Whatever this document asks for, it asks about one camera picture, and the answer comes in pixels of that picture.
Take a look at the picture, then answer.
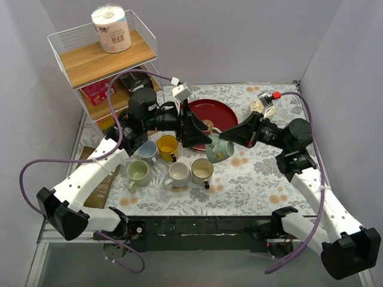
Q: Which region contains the grey blue mug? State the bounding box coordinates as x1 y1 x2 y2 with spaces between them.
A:
138 140 158 164

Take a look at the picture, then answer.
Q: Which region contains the yellow mug black handle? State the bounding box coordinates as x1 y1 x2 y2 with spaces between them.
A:
157 135 178 163

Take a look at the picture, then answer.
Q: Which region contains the wrapped toilet paper roll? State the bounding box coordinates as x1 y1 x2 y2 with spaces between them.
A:
91 4 132 53

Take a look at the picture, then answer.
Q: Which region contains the speckled white round mug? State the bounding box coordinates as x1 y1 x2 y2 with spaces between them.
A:
163 162 192 190

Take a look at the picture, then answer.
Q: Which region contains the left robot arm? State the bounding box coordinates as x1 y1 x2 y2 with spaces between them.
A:
37 84 211 241

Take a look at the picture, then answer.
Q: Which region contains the red round tray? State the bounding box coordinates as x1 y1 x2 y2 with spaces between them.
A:
189 99 238 135

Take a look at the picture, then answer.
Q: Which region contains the small celadon teacup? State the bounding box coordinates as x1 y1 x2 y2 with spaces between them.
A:
205 127 235 164

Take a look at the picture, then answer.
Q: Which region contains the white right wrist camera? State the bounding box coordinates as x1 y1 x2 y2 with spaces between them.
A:
257 92 277 120

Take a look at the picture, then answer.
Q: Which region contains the paper wrapped round package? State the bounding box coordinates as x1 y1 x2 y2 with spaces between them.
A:
247 98 276 120

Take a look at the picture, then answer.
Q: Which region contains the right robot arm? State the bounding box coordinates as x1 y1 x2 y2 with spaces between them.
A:
220 112 381 280

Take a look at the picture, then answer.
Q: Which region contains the pink orange sponge box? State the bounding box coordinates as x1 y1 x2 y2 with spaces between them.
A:
81 79 110 106

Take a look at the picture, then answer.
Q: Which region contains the floral tablecloth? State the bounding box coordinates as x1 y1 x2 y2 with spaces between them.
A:
64 83 338 216

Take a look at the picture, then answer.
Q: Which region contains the black green box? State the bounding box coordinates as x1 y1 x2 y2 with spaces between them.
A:
119 72 154 93

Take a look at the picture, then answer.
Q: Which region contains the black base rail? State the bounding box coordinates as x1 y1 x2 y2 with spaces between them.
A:
92 213 303 255

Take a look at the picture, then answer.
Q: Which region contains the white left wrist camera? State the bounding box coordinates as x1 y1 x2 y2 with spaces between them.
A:
170 77 192 103

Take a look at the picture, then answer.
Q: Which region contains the beige textured mug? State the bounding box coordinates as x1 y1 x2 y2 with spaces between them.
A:
191 158 214 190

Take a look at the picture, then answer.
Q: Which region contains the brown paper bag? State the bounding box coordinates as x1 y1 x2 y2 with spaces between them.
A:
77 145 120 209

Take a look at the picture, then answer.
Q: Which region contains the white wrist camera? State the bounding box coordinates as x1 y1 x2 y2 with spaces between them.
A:
257 92 277 120
170 77 192 103

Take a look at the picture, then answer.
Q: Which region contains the light green mug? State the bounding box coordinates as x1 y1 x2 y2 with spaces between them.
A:
127 160 151 191

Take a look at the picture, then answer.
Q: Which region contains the white wire wooden shelf rack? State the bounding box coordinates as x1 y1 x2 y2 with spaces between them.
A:
48 10 160 130

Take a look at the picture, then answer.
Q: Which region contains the orange sponge box middle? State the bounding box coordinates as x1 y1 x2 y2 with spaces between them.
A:
96 115 115 132

